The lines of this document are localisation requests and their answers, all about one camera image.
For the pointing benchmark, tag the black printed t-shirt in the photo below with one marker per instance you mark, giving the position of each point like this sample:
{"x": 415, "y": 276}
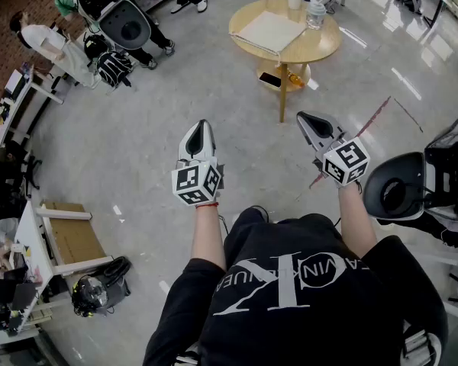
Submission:
{"x": 290, "y": 318}

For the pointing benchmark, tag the brown cardboard bench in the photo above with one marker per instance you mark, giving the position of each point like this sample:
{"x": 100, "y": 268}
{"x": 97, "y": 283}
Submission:
{"x": 74, "y": 235}

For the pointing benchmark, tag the black round helmet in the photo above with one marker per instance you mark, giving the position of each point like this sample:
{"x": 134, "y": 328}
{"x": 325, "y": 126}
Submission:
{"x": 94, "y": 46}

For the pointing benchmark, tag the white office desk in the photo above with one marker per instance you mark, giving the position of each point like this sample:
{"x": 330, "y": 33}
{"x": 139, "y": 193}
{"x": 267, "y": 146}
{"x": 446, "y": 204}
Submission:
{"x": 21, "y": 97}

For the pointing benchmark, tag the orange drink bottle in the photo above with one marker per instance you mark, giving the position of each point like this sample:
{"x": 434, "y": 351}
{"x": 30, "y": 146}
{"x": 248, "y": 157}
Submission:
{"x": 295, "y": 79}

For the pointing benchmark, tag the person's left forearm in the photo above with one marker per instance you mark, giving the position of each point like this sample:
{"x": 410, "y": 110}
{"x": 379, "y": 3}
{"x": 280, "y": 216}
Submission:
{"x": 208, "y": 235}

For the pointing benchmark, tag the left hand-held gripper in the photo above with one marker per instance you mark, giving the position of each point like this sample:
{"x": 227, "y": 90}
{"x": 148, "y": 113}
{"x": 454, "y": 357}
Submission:
{"x": 194, "y": 181}

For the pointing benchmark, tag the white cluttered desk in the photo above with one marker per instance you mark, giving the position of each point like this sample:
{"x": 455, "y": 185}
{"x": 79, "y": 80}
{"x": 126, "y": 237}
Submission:
{"x": 24, "y": 238}

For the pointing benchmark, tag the black smartphone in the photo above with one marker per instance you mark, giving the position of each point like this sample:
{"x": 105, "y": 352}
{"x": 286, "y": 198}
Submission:
{"x": 270, "y": 79}

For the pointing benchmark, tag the clear lidded water bottle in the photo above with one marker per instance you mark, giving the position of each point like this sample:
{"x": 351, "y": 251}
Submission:
{"x": 315, "y": 13}

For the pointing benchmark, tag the person's right forearm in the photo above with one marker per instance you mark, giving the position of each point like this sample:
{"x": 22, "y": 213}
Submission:
{"x": 357, "y": 216}

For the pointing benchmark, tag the black backpack with white lines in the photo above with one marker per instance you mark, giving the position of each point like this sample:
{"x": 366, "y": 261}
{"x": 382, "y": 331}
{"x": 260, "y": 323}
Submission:
{"x": 113, "y": 68}

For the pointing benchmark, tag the round wooden side table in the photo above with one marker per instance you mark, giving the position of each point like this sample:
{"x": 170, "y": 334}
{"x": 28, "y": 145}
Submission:
{"x": 317, "y": 44}

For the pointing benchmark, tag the black office chair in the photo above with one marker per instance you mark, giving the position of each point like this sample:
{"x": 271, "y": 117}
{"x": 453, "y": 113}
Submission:
{"x": 7, "y": 174}

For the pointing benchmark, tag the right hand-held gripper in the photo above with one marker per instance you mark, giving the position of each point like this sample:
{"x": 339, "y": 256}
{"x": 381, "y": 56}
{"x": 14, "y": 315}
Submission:
{"x": 345, "y": 162}

